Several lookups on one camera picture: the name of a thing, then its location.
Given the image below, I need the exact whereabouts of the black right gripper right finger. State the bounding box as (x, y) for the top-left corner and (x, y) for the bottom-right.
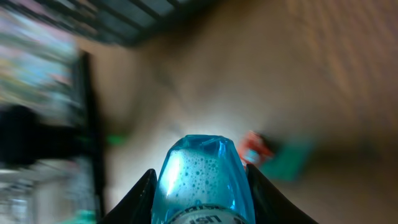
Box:
(246, 164), (317, 224)

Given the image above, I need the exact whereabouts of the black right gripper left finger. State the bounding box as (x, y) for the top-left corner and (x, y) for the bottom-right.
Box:
(98, 169), (157, 224)

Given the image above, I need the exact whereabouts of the mint green wipes packet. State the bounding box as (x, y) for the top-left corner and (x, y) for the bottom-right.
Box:
(259, 138), (315, 182)

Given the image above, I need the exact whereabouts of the red Nescafe coffee stick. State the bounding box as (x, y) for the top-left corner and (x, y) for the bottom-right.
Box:
(237, 131), (274, 167)

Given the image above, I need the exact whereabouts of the teal lidded small jar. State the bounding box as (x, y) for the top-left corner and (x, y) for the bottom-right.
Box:
(151, 134), (256, 223)

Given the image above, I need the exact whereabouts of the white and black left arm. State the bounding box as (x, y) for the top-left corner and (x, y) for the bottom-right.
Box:
(1, 105), (93, 166)

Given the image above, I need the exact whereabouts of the grey plastic shopping basket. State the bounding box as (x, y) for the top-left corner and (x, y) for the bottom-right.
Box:
(1, 0), (215, 47)

